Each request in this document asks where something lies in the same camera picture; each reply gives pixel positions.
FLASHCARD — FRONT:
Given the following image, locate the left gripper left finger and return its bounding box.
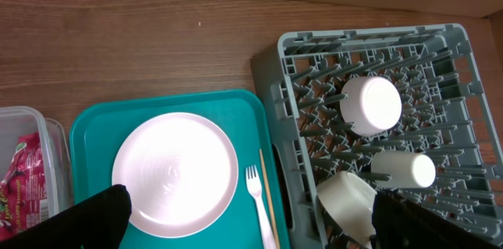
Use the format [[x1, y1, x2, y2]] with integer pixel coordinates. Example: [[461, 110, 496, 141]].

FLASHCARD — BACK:
[[1, 185, 132, 249]]

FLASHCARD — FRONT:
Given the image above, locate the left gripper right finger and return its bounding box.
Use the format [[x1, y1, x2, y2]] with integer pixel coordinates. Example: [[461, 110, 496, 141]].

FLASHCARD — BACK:
[[370, 190, 497, 249]]

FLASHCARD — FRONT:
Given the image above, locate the white paper cup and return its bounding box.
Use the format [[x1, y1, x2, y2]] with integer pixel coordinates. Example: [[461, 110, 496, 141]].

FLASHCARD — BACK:
[[371, 151, 436, 189]]

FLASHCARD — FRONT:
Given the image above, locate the small white plate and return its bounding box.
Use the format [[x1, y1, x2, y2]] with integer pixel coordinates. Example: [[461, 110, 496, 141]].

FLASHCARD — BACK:
[[317, 171, 376, 248]]

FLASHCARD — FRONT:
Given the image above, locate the red snack wrapper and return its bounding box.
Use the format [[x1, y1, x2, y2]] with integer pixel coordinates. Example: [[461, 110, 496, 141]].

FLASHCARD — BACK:
[[1, 133, 49, 240]]

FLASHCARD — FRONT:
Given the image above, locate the pink bowl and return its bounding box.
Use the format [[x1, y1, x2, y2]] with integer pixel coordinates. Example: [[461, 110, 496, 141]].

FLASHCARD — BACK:
[[340, 76, 402, 137]]

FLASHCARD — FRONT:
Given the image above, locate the grey dishwasher rack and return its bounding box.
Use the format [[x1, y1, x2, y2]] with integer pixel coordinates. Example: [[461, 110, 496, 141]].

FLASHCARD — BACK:
[[251, 24, 502, 248]]

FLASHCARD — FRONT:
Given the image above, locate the large pink plate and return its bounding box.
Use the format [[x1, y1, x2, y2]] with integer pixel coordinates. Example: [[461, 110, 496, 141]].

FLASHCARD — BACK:
[[112, 112, 239, 238]]

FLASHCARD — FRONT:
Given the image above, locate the teal serving tray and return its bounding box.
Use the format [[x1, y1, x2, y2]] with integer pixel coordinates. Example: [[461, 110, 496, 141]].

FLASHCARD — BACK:
[[69, 90, 290, 248]]

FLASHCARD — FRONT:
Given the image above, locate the wooden chopstick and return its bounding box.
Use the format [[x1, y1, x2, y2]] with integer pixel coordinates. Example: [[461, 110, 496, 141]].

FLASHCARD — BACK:
[[259, 149, 281, 249]]

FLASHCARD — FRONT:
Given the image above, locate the clear plastic bin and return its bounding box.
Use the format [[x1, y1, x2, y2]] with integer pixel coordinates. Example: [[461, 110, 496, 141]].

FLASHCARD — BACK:
[[1, 106, 74, 218]]

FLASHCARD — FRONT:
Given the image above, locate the white plastic fork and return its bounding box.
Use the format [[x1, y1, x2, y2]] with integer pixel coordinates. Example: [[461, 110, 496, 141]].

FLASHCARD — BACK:
[[245, 165, 277, 249]]

